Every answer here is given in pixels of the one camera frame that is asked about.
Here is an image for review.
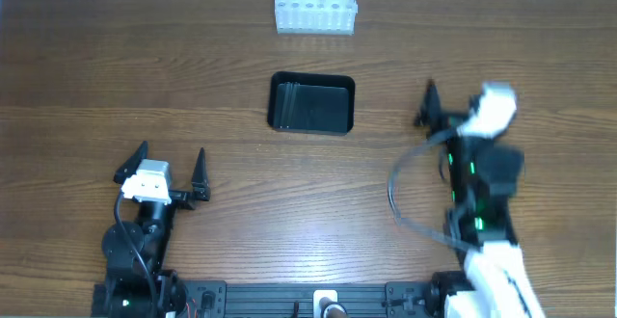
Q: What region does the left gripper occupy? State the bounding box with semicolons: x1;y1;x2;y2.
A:
113;140;212;211

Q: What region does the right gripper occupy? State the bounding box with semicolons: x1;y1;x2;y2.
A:
413;79;469;134

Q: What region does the clear test tube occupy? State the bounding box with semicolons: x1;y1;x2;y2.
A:
287;82;297;130
280;82;289;130

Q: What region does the black tray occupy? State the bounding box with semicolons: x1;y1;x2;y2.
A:
267;70;357;138

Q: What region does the white test tube rack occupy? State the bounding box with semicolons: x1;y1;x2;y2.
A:
274;0;360;37

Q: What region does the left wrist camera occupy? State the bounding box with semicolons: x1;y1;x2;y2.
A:
120;158;173;206

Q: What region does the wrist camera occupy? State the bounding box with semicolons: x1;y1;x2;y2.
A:
120;158;173;206
456;82;520;140

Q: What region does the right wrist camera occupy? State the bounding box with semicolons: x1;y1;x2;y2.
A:
456;82;520;140

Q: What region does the black cable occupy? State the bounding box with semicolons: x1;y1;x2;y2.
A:
387;127;471;254
113;190;160;318

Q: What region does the mounting rail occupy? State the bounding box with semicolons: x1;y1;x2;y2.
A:
91;278;467;318

